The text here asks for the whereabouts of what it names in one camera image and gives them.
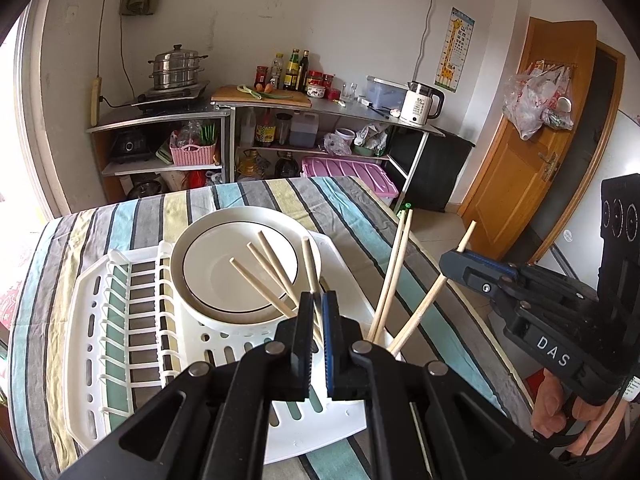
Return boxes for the plastic bags on door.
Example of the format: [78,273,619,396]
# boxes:
[502,60,574,141]

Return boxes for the green sauce bottle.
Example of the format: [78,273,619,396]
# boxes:
[283,49,299,91]

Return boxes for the induction cooktop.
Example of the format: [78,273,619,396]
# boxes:
[129,80,209,112]

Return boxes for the metal kitchen shelf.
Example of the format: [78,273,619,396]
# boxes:
[88,99,445,200]

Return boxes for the white plastic dish rack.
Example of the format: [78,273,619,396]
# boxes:
[62,243,366,464]

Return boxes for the wooden cutting board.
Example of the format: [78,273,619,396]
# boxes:
[210,84,311,108]

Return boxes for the white electric kettle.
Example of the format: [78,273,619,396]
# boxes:
[400,81,445,126]

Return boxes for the clear plastic container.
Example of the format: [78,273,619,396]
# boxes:
[364,75,408,110]

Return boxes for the wooden chopstick eight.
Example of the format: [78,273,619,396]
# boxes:
[366,210,407,342]

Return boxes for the wooden door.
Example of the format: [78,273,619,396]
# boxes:
[458,18,626,262]

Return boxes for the wooden chopstick seven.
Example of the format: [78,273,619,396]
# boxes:
[373,209,413,344]

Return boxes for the dark sauce bottle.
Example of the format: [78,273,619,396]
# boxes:
[296,50,309,92]

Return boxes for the person's right hand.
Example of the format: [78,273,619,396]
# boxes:
[530,368,629,458]

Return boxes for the wooden chopstick five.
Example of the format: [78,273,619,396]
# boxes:
[258,231,299,307]

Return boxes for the white utensil cup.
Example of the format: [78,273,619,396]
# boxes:
[378,333,404,362]

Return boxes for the giraffe wall poster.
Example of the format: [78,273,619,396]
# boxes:
[435,8,475,92]

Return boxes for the striped tablecloth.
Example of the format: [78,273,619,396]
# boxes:
[10,177,533,479]

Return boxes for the wooden chopstick six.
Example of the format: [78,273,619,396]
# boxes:
[386,210,466,364]

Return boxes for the wooden chopstick one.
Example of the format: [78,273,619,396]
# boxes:
[229,258,295,318]

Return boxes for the wooden chopstick three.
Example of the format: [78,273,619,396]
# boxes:
[302,237,323,344]

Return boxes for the small white inner bowl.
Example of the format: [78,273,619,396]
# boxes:
[180,221,300,316]

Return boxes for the power strip on wall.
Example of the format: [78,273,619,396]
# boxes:
[90,76,102,127]

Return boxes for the pink plastic basket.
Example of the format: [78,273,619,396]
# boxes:
[169,144,219,166]

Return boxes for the large white bowl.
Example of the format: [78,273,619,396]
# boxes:
[169,206,321,336]

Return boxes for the stainless steel steamer pot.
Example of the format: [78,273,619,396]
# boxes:
[148,44,207,90]

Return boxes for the pink lidded storage box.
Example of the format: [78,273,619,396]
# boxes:
[302,156,398,203]

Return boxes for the wooden chopstick nine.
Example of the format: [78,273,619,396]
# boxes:
[246,242,299,307]

